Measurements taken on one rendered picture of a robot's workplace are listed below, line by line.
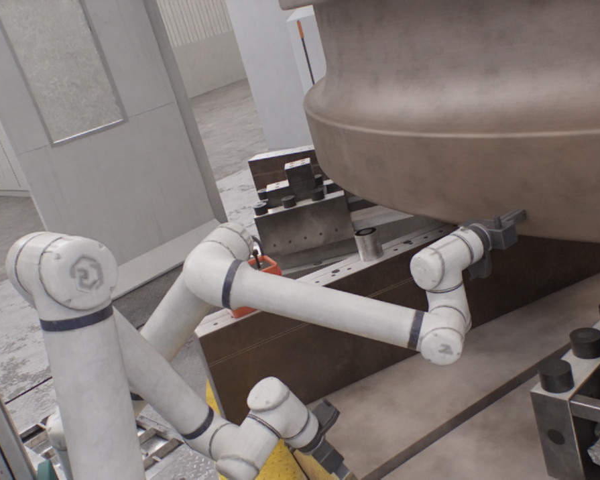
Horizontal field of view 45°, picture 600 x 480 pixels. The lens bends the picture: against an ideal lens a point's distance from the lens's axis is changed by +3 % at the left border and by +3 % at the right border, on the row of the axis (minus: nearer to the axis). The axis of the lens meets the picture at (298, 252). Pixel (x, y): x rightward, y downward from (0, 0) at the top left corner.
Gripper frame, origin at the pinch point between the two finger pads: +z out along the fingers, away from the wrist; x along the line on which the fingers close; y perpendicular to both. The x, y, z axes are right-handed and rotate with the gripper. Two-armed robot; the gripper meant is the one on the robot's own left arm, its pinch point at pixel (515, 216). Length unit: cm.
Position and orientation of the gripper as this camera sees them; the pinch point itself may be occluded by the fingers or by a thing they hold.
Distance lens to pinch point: 183.9
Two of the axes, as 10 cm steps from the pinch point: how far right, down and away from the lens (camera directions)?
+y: -2.6, -9.1, -3.3
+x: -5.8, -1.2, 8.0
